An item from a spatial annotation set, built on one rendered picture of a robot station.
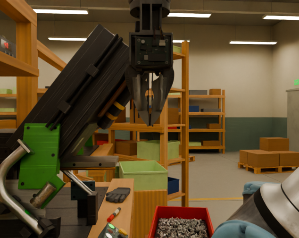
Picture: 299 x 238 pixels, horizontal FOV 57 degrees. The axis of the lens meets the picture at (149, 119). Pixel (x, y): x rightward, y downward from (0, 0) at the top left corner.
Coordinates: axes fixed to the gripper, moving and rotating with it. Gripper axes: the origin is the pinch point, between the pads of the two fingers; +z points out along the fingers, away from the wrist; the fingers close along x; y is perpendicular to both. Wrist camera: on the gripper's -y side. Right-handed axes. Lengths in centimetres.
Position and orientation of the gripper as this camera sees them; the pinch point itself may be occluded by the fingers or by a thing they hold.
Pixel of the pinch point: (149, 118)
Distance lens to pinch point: 51.0
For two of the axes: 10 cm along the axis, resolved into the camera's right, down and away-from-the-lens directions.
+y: 0.4, 0.1, -10.0
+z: 0.0, 10.0, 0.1
